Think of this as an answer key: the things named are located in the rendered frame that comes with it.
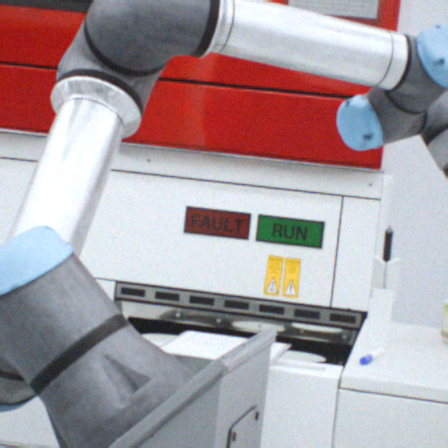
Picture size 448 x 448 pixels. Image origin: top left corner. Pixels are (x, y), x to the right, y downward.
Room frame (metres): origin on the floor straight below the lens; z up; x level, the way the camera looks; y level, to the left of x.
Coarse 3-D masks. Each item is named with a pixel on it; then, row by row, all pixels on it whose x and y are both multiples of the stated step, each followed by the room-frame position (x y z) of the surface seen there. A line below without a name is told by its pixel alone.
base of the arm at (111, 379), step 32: (64, 352) 1.17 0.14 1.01; (96, 352) 1.17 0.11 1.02; (128, 352) 1.18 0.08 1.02; (160, 352) 1.20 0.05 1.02; (32, 384) 1.20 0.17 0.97; (64, 384) 1.17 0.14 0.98; (96, 384) 1.16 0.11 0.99; (128, 384) 1.17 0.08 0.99; (160, 384) 1.16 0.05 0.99; (64, 416) 1.17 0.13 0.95; (96, 416) 1.15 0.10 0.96; (128, 416) 1.14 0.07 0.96
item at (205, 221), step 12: (192, 216) 2.18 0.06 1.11; (204, 216) 2.17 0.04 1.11; (216, 216) 2.17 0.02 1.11; (228, 216) 2.17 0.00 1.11; (240, 216) 2.16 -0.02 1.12; (192, 228) 2.18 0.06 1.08; (204, 228) 2.17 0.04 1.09; (216, 228) 2.17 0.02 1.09; (228, 228) 2.17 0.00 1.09; (240, 228) 2.16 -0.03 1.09
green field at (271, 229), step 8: (264, 224) 2.16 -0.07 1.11; (272, 224) 2.15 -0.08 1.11; (280, 224) 2.15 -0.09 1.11; (288, 224) 2.15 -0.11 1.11; (296, 224) 2.15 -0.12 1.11; (304, 224) 2.15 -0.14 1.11; (312, 224) 2.14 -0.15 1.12; (320, 224) 2.14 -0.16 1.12; (264, 232) 2.16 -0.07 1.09; (272, 232) 2.15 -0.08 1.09; (280, 232) 2.15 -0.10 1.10; (288, 232) 2.15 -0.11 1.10; (296, 232) 2.15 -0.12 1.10; (304, 232) 2.15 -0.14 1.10; (312, 232) 2.14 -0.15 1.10; (320, 232) 2.14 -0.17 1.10; (272, 240) 2.15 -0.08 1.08; (280, 240) 2.15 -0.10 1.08; (288, 240) 2.15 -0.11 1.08; (296, 240) 2.15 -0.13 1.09; (304, 240) 2.15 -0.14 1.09; (312, 240) 2.14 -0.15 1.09
